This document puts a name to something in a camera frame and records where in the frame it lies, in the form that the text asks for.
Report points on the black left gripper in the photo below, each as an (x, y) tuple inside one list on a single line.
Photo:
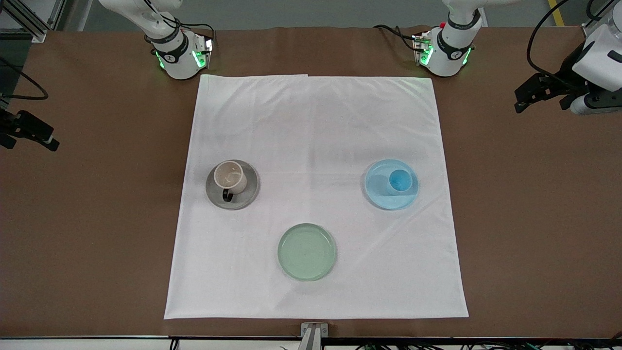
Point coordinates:
[(565, 78)]

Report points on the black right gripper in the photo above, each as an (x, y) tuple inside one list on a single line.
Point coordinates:
[(14, 123)]

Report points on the blue plastic cup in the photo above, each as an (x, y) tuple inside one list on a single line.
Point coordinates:
[(400, 181)]

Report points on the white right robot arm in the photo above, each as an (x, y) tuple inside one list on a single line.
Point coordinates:
[(177, 58)]

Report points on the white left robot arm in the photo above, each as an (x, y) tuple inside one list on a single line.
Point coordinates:
[(452, 53)]

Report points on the blue round plate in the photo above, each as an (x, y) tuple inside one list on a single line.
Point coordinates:
[(376, 194)]

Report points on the gray round plate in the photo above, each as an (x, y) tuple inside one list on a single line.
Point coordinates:
[(250, 194)]

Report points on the green round plate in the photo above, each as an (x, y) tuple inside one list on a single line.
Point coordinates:
[(307, 253)]

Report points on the brown table cover sheet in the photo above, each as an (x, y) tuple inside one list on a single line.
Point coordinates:
[(97, 267)]

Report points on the white square cloth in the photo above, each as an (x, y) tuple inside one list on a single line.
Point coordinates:
[(316, 126)]

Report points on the aluminium frame profile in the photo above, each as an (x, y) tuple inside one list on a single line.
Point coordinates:
[(36, 31), (590, 29)]

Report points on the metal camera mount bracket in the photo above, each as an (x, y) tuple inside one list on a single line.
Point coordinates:
[(314, 335)]

